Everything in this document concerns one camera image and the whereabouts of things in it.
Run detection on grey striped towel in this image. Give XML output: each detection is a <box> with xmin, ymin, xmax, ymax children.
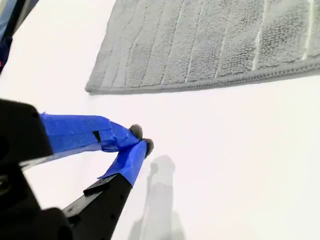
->
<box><xmin>84</xmin><ymin>0</ymin><xmax>320</xmax><ymax>96</ymax></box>

